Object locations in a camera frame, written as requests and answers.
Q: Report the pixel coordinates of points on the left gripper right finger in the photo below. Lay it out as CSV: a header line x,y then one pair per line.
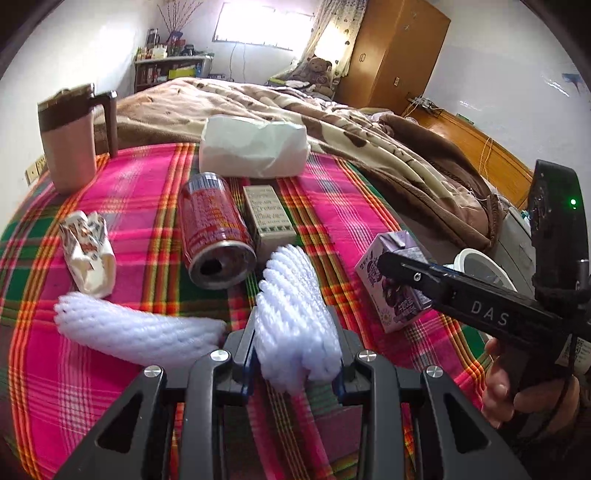
x,y
451,438

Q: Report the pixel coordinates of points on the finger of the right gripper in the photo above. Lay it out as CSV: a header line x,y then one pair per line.
x,y
429,278

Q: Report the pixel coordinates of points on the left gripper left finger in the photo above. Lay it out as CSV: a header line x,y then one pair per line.
x,y
170,421

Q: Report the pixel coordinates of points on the purple milk carton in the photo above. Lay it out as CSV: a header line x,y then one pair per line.
x,y
397,305

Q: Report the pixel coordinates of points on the white foam fruit net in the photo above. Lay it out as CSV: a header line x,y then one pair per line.
x,y
294,335

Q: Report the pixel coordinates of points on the white trash bin with liner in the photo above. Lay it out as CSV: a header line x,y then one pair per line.
x,y
480,266

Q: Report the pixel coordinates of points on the person right hand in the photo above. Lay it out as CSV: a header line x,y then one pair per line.
x,y
499,408

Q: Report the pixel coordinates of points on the brown beige fleece blanket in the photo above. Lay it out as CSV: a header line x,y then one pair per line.
x,y
411,166

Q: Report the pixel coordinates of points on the wooden headboard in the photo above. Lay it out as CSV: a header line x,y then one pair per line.
x,y
494,162

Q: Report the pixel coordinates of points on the small beige patterned box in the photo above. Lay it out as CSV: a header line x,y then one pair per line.
x,y
267,220

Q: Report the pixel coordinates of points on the crumpled patterned wrapper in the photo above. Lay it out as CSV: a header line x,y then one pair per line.
x,y
88,253

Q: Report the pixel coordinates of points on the red drink can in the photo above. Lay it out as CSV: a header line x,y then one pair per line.
x,y
217,250

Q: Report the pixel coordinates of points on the brown teddy bear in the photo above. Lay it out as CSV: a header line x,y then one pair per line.
x,y
316,74

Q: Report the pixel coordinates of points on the wooden wardrobe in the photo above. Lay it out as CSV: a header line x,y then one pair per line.
x,y
395,54

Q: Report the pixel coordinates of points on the white tissue pack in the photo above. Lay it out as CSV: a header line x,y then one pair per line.
x,y
257,149

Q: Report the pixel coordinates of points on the pink brown travel mug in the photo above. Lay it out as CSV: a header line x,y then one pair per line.
x,y
66,129

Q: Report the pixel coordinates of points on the cluttered shelf desk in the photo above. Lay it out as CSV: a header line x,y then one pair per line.
x,y
159,64

